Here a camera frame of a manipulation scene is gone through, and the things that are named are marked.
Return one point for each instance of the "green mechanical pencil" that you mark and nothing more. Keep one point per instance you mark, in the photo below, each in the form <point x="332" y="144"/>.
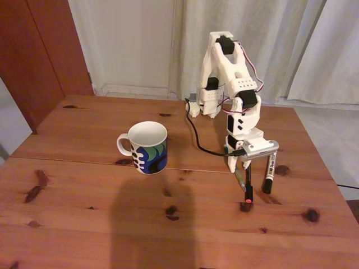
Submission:
<point x="240" y="179"/>

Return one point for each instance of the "white marker with black cap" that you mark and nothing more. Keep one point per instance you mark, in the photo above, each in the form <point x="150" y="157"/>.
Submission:
<point x="269" y="173"/>

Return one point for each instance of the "black pen with red end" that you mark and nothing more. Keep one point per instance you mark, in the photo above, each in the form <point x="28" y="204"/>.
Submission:
<point x="249" y="190"/>

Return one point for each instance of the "white studded block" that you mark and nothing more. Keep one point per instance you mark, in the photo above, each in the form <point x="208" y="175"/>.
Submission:
<point x="193" y="109"/>

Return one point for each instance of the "white mug with blue pattern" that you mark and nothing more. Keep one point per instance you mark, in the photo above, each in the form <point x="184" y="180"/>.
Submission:
<point x="148" y="157"/>

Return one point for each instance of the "wide beige curtain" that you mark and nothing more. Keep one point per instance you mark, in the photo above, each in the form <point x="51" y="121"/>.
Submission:
<point x="266" y="28"/>

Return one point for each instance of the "narrow beige curtain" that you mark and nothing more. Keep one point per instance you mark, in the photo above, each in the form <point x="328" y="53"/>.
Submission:
<point x="336" y="56"/>

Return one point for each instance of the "dark brown furniture corner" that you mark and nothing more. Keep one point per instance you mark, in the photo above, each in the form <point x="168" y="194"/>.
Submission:
<point x="353" y="208"/>

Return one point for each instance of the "white furniture side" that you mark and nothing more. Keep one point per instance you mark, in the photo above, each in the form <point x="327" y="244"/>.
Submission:
<point x="11" y="120"/>

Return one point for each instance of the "brown wooden door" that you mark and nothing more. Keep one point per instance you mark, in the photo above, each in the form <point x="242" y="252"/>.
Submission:
<point x="33" y="56"/>

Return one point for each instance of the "silver camera box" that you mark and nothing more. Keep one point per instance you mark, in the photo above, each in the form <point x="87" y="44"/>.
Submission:
<point x="261" y="151"/>

